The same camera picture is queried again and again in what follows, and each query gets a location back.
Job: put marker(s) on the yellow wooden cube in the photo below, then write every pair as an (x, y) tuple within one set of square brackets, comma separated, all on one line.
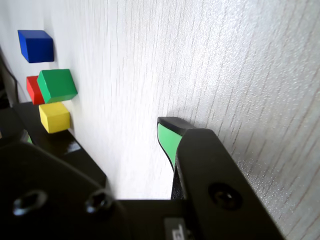
[(55, 118)]

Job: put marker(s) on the red wooden cube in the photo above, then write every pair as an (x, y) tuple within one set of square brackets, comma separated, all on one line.
[(33, 91)]

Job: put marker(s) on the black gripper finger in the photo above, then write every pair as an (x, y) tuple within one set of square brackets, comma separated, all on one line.
[(37, 180), (207, 162)]

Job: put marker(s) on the green wooden cube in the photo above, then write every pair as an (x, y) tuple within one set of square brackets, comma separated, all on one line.
[(58, 86)]

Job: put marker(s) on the blue wooden cube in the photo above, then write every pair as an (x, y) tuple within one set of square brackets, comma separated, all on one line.
[(37, 47)]

